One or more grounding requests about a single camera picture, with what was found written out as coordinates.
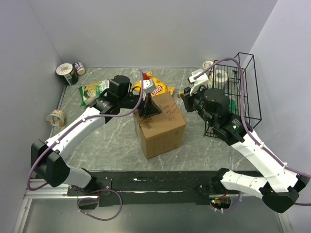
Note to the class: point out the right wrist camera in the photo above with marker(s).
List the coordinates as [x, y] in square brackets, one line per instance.
[201, 80]

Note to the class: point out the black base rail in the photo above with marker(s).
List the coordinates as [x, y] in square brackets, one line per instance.
[156, 187]

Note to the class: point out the dark cup white lid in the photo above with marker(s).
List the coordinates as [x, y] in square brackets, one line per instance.
[67, 74]

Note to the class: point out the orange white cup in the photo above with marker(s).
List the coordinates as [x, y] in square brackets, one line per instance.
[56, 118]

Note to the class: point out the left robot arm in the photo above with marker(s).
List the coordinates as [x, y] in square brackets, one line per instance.
[48, 158]

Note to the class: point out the green Chuba chips bag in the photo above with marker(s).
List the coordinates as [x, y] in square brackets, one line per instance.
[90, 92]

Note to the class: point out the white cup in basket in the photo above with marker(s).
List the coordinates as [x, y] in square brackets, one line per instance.
[217, 79]

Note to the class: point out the yellow Lays chips bag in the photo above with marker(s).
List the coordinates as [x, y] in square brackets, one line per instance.
[161, 87]

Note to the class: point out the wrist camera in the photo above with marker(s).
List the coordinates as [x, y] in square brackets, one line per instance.
[148, 84]
[201, 80]

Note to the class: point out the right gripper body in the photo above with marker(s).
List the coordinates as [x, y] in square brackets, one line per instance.
[194, 102]

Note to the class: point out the black wire basket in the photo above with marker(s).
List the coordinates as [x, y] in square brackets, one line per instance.
[243, 92]

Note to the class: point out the blue white can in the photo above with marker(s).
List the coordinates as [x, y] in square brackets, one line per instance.
[79, 68]

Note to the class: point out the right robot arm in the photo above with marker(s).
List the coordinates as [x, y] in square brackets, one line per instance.
[278, 186]

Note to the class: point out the green object in basket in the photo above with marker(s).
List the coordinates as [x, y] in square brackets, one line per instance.
[232, 106]

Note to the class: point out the white cup behind basket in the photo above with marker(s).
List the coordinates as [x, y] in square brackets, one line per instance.
[207, 65]

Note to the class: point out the brown cardboard box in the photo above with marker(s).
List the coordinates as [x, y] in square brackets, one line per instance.
[163, 132]

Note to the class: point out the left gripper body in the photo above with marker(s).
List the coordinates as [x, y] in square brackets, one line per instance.
[129, 101]

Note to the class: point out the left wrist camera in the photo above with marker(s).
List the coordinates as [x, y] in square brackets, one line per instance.
[148, 84]

